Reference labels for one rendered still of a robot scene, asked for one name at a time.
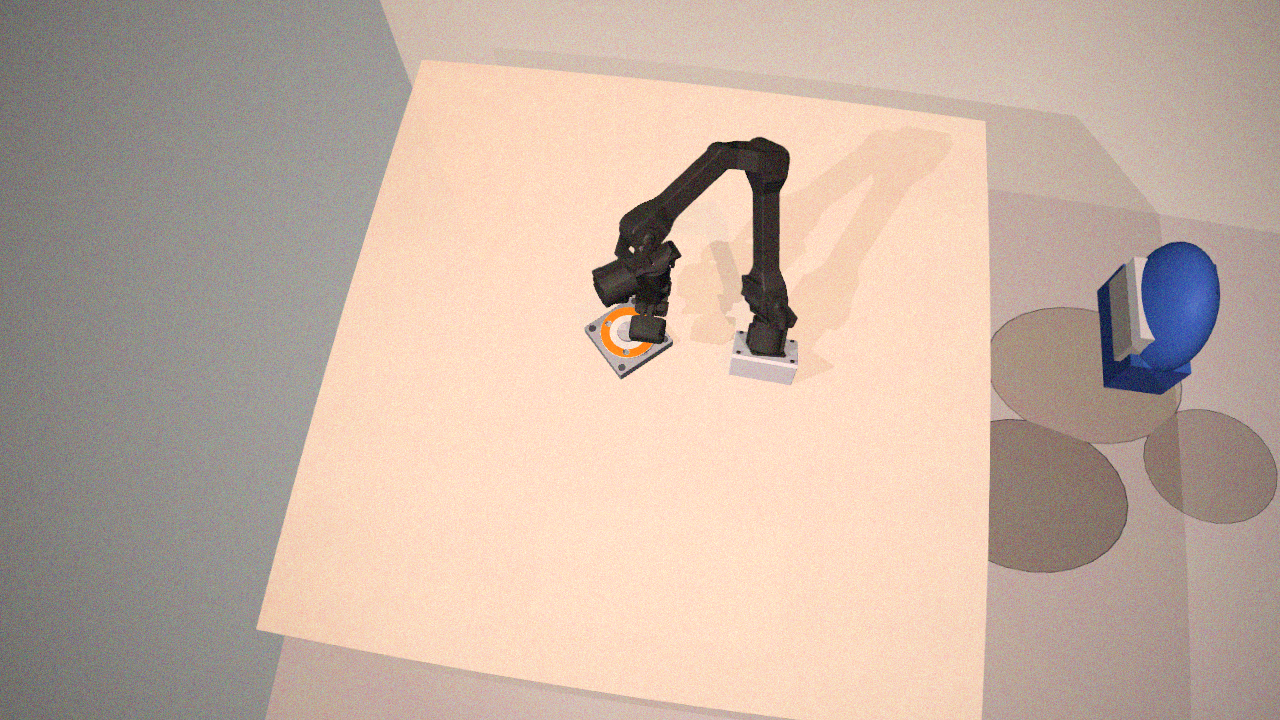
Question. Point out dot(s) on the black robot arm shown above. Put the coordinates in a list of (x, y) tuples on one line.
[(766, 164)]

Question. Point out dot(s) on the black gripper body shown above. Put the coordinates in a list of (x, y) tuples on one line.
[(647, 328)]

